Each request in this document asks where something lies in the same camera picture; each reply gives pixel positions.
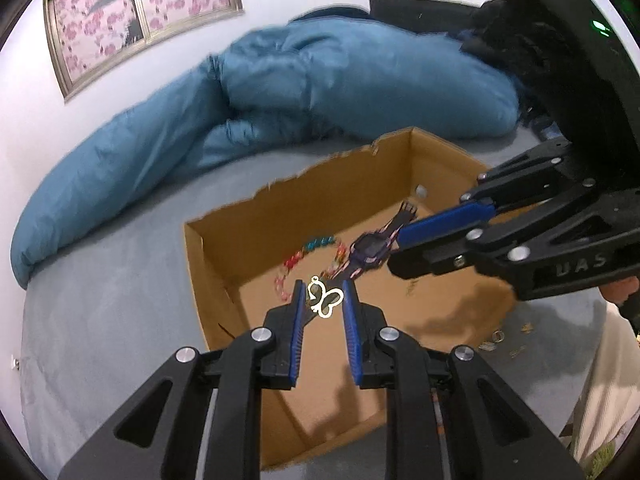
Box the dark headboard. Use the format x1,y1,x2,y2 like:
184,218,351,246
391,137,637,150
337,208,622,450
369,0,483,37

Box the floral framed window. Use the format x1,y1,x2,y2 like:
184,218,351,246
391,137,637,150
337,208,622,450
42,0,245,102

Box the person's right hand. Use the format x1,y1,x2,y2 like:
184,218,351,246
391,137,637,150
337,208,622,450
599,276,640,307

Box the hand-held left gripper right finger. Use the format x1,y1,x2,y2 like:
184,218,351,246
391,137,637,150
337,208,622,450
341,280,587,480

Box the multicolour bead bracelet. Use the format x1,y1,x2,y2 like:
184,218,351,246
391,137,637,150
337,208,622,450
272,235,348,301

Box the brown cardboard box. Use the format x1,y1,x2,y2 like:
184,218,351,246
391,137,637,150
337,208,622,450
184,127,521,471

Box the purple smartwatch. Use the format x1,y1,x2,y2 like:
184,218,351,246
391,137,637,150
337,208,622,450
330,201,420,281

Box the black clothing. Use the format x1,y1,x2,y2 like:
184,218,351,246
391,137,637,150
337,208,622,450
459,0,556,128

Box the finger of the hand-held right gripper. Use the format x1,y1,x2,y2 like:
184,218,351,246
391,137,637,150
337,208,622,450
399,139,597,250
386,182,627,282

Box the blue duvet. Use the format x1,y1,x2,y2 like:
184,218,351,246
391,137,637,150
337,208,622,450
11,20,521,288

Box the gold butterfly pendant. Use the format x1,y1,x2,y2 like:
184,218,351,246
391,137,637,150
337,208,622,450
307,276,344,318

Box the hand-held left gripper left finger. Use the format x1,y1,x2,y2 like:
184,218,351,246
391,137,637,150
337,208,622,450
57,280,308,480

